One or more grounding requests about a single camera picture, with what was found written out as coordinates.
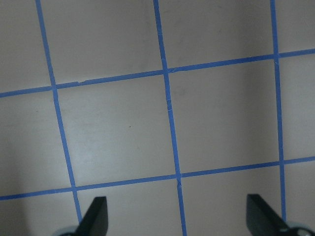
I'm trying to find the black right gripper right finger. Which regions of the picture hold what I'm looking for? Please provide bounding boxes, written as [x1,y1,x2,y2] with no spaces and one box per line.
[246,194,289,236]

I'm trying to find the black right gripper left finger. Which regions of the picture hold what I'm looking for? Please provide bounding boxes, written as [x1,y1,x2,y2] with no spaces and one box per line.
[74,196,109,236]

